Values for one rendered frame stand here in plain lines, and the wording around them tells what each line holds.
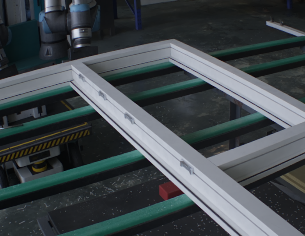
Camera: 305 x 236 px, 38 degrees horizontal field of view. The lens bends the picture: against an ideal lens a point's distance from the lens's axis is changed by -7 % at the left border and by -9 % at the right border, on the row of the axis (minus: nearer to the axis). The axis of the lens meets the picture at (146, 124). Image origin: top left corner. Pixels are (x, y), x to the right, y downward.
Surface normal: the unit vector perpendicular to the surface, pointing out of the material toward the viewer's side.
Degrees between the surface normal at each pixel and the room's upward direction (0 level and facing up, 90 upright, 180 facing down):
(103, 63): 90
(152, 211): 0
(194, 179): 90
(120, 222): 0
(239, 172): 90
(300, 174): 0
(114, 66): 90
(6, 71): 67
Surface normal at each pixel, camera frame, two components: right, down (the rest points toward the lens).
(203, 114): -0.06, -0.89
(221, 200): -0.88, 0.26
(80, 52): 0.36, 0.00
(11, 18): 0.51, 0.36
